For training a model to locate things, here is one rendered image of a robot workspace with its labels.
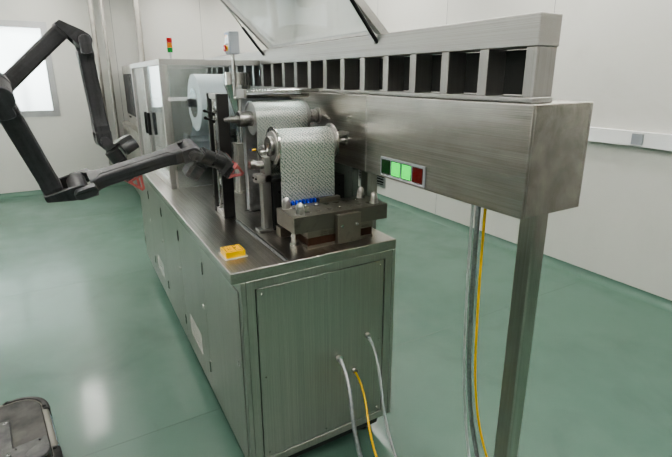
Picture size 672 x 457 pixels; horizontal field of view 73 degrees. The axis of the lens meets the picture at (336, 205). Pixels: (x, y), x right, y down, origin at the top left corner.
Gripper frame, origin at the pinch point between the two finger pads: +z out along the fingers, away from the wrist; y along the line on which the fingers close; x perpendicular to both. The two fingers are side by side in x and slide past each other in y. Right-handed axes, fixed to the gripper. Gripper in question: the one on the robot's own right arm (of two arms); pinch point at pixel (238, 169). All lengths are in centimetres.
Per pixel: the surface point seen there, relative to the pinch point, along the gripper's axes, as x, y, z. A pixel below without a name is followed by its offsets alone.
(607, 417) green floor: 1, 147, 136
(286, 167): 14.0, 19.4, 2.3
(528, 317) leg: 25, 113, 34
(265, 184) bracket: 2.8, 13.9, 3.6
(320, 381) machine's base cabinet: -44, 72, 29
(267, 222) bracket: -10.0, 19.8, 10.7
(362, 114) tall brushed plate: 47, 23, 17
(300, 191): 8.7, 24.1, 11.5
